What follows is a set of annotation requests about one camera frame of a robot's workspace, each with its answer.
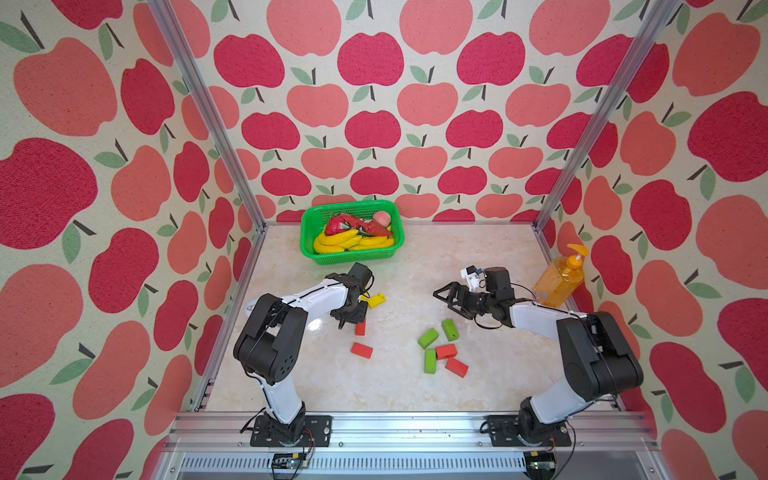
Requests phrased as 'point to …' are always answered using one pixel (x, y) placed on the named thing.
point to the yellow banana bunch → (348, 240)
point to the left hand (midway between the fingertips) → (356, 321)
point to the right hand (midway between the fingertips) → (443, 304)
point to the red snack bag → (344, 222)
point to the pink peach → (382, 217)
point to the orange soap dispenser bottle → (562, 279)
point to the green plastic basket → (313, 226)
